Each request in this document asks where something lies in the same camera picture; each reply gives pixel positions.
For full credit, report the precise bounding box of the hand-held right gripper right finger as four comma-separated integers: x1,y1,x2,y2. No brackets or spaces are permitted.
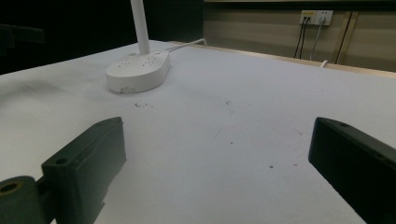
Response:
307,117,396,224

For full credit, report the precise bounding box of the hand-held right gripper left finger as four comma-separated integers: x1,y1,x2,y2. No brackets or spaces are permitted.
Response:
41,116,128,224

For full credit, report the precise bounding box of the white desk lamp base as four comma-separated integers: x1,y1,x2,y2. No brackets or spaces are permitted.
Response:
105,0,172,94

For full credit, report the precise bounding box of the white power cable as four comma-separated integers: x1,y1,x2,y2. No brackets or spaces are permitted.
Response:
309,18,327,62

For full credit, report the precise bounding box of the black power cable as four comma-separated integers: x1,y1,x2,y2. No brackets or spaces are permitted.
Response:
298,17,311,60
293,17,306,59

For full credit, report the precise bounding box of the white wall socket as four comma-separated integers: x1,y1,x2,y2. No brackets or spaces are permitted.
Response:
299,9,334,26

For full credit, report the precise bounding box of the white lamp cable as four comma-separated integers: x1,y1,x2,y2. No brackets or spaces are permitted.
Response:
164,37,207,52

